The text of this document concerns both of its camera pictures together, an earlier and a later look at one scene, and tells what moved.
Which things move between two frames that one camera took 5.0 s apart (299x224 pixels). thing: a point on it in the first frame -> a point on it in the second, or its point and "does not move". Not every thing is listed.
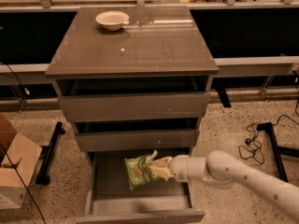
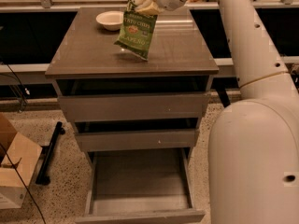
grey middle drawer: [137, 135] does not move
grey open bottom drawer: [110, 200] does not move
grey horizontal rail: [24, 75] does not move
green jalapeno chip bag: [138, 169] -> [136, 29]
